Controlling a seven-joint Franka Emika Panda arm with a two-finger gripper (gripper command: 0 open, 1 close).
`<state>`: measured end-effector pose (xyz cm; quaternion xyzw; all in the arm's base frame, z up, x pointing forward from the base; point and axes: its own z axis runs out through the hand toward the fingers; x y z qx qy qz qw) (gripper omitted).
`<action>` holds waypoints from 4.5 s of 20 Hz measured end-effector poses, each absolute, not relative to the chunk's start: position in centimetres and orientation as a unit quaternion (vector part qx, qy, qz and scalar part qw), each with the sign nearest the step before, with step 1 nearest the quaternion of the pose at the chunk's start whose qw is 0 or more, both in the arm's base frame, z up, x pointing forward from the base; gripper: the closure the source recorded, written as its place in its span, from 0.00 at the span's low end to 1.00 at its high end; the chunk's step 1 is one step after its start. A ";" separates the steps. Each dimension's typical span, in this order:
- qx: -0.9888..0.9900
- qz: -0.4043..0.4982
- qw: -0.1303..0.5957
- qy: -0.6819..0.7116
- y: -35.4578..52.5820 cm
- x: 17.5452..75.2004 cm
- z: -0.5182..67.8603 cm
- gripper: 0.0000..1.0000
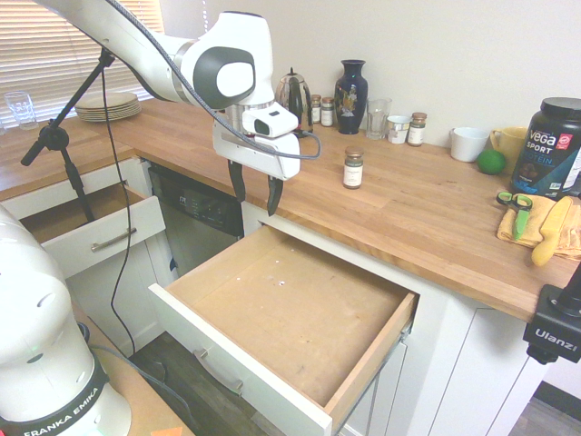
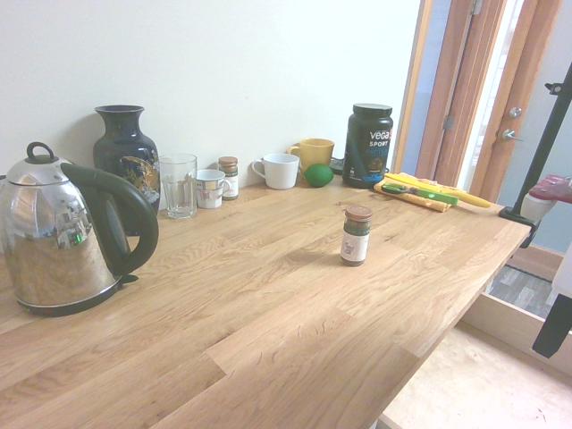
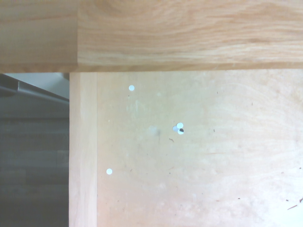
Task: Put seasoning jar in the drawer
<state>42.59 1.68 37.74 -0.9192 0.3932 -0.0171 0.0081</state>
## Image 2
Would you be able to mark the white labelled can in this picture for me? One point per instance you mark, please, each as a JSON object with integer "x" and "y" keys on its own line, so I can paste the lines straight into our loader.
{"x": 355, "y": 239}

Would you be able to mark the metal door hinge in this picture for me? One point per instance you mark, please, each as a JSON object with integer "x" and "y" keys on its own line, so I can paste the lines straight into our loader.
{"x": 448, "y": 123}

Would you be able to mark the black protein powder tub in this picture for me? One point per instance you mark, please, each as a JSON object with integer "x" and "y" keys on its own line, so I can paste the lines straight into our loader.
{"x": 367, "y": 147}

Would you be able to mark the wooden door with glass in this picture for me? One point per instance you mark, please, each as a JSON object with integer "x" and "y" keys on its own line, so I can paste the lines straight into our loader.
{"x": 518, "y": 80}

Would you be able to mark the silver door lock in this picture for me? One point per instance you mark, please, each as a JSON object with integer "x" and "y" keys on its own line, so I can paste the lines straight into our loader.
{"x": 516, "y": 112}

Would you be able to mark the light wooden drawer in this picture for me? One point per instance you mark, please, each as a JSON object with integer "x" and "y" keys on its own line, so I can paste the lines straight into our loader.
{"x": 469, "y": 380}

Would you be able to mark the stainless steel electric kettle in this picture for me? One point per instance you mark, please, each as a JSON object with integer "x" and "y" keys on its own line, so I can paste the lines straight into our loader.
{"x": 53, "y": 232}

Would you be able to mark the plain white mug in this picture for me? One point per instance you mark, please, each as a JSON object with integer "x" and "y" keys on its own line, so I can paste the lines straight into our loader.
{"x": 281, "y": 172}

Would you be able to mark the brown spice jar copper lid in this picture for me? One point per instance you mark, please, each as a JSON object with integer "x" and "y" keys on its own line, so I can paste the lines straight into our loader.
{"x": 229, "y": 179}

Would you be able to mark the wooden door frame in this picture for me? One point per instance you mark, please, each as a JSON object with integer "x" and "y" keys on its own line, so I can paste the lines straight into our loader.
{"x": 451, "y": 67}

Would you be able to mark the small patterned white mug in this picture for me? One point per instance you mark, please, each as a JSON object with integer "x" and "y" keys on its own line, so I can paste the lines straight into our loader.
{"x": 209, "y": 190}

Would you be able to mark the clear drinking glass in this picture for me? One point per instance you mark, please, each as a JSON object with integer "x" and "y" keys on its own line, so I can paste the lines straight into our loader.
{"x": 179, "y": 187}

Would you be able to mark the yellow dish cloth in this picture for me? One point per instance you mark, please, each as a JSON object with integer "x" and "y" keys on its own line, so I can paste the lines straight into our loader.
{"x": 422, "y": 202}

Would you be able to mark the yellow plastic utensil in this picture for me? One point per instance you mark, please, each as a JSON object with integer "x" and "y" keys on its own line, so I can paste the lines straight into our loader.
{"x": 473, "y": 199}

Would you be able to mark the green lime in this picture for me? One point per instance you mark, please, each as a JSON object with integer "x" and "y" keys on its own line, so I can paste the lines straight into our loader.
{"x": 318, "y": 175}

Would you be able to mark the dark blue ceramic vase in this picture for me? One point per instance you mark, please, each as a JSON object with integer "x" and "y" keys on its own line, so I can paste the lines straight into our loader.
{"x": 120, "y": 147}

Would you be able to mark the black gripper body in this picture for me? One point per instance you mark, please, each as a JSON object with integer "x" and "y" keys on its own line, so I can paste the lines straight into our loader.
{"x": 556, "y": 326}

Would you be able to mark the black camera stand with clamp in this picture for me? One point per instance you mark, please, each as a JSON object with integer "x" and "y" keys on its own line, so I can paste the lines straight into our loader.
{"x": 543, "y": 147}

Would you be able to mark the red and white plastic object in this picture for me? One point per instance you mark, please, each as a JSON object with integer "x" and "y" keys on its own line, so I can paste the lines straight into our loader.
{"x": 538, "y": 203}

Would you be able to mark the yellow mug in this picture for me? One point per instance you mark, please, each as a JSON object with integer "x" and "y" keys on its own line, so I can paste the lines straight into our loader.
{"x": 317, "y": 152}

